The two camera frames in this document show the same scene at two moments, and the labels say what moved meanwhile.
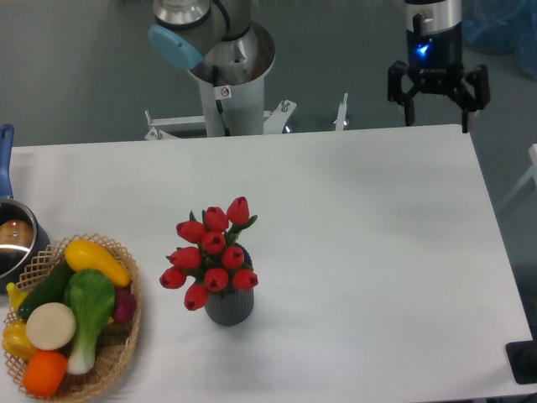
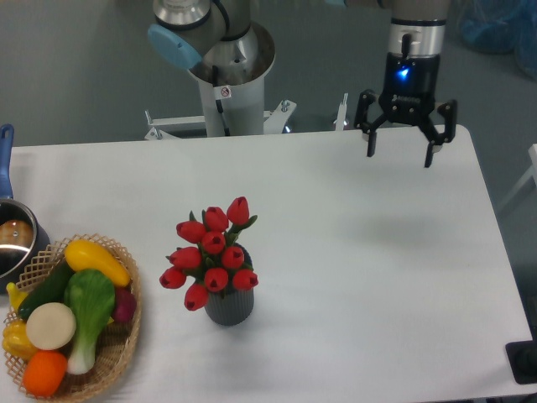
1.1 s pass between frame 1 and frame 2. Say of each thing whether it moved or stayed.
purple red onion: stayed
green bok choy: stayed
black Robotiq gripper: moved
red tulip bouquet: stayed
